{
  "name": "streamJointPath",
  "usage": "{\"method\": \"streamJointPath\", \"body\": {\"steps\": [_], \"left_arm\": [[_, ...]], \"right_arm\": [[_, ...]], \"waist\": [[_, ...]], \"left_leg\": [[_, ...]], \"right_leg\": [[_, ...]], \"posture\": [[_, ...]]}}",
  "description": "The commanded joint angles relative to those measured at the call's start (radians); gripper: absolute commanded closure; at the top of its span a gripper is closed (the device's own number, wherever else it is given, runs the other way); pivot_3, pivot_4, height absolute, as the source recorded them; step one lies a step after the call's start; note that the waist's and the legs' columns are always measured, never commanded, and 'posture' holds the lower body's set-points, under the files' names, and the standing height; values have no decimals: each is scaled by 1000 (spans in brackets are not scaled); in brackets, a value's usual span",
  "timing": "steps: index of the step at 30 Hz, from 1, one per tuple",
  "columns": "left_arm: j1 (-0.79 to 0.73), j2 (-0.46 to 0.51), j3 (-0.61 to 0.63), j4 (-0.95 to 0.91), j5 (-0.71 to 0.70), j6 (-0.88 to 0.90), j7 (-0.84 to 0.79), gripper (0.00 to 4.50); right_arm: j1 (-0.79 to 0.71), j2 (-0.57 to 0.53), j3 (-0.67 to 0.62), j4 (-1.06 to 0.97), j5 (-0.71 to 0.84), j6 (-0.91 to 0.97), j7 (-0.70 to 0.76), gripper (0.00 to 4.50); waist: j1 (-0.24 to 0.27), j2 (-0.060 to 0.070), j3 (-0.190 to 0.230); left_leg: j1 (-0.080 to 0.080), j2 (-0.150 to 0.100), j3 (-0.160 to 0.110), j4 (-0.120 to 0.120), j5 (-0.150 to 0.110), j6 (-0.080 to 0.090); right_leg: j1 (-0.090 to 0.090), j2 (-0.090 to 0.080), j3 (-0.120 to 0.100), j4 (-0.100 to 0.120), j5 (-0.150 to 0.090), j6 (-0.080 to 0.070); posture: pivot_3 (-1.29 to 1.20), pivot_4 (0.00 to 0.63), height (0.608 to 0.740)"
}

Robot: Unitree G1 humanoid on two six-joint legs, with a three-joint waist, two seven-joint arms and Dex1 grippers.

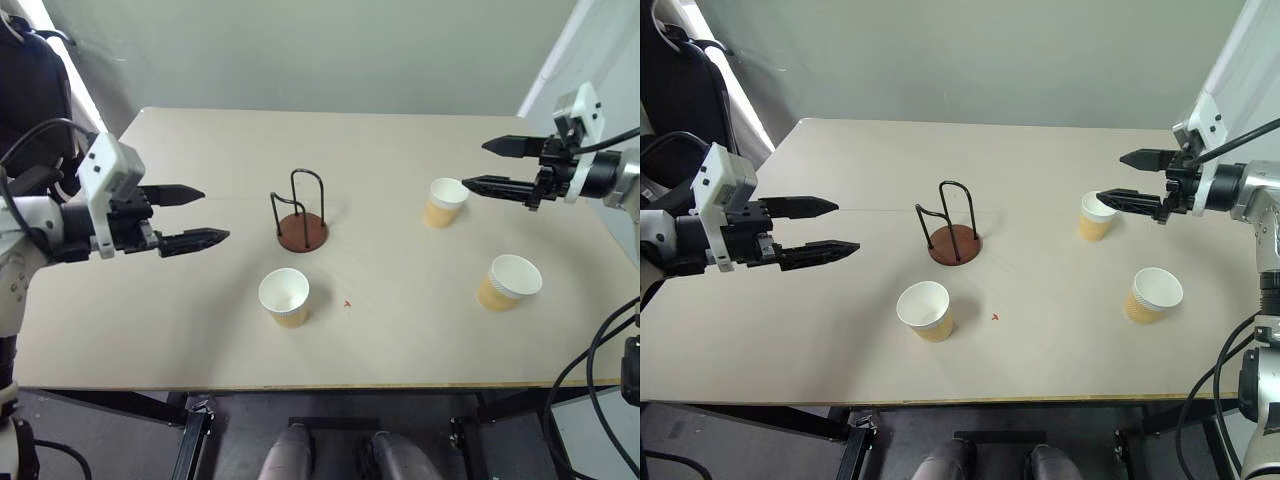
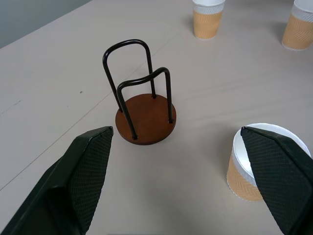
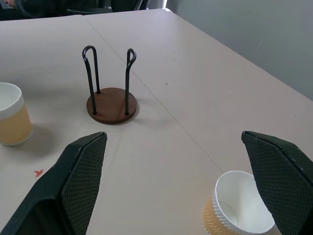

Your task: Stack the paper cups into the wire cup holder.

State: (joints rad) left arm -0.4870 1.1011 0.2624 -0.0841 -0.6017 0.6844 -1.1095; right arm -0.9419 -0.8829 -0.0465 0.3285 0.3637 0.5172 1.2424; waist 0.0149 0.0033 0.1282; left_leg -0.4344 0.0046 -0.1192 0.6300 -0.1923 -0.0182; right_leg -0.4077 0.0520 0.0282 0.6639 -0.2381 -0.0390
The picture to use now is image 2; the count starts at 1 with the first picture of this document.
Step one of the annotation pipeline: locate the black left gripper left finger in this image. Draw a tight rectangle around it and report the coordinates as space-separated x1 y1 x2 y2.
0 126 114 235

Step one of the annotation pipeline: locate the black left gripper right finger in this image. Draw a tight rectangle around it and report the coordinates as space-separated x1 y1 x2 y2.
240 126 313 235

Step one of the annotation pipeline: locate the orange white ribbed paper cup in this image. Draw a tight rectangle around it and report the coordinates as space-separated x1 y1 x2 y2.
281 0 313 51
192 0 226 40
226 122 312 202

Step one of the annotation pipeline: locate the wire cup holder wooden base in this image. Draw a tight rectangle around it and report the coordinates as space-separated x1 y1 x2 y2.
102 38 177 146

